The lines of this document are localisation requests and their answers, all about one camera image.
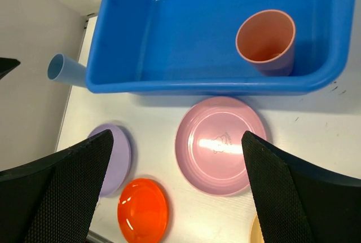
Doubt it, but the blue cup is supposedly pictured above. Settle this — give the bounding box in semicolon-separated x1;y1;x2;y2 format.
47;54;86;87

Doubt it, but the purple plate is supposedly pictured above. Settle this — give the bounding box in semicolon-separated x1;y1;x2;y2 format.
88;123;132;198

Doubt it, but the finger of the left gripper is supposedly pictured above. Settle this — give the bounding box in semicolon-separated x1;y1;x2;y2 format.
0;58;20;79

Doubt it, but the pink plate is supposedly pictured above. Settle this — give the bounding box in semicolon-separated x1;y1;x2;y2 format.
175;96;267;196

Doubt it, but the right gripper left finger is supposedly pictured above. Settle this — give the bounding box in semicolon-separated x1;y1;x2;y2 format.
1;130;113;242

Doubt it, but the blue plastic bin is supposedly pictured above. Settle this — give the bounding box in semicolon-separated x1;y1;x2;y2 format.
86;0;355;95

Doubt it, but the yellow plate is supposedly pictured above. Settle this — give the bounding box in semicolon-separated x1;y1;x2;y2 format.
249;214;265;243

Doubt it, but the pink cup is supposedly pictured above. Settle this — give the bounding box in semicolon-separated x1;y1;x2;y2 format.
235;9;296;77

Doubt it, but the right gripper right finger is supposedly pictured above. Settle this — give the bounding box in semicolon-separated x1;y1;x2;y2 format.
241;131;360;242

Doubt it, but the orange plate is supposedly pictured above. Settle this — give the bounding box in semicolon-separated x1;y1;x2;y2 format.
117;178;169;242

